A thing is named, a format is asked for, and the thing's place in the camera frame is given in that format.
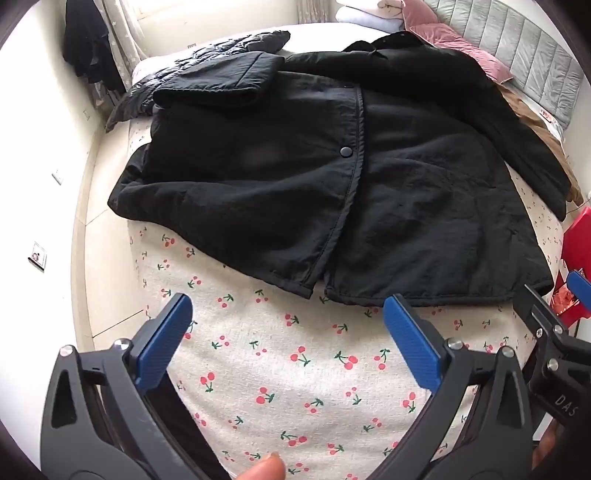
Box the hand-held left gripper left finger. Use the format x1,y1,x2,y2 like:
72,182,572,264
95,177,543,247
41,292,232,480

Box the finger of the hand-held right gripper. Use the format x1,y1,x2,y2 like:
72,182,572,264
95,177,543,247
513,284,571,343
567,270,591,311

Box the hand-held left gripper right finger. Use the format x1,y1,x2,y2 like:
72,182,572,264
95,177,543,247
367,294,539,480

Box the dark hanging clothes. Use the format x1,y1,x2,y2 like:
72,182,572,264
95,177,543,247
62,0,125,93

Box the person's right hand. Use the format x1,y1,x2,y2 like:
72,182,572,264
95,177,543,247
531,434,561,472

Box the person's left hand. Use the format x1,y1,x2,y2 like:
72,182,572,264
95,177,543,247
230,452,287,480

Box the red plastic stool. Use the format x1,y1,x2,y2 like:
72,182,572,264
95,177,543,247
551,217,591,324

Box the cherry print bed sheet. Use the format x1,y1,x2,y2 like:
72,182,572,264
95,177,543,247
127,117,566,480

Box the brown garment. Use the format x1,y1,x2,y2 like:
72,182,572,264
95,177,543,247
496,83,585,204

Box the black puffer jacket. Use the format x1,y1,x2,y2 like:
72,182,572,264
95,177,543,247
105,30,291,134

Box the grey quilted headboard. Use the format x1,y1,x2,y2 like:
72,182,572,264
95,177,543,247
422,0,585,125

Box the pink velvet pillow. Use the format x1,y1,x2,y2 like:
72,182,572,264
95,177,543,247
401,0,440,29
409,22,513,85

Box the folded blue blanket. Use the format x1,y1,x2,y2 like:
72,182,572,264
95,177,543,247
335,6,404,34

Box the folded pale pink blanket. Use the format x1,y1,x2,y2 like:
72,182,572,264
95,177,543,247
378,0,408,19

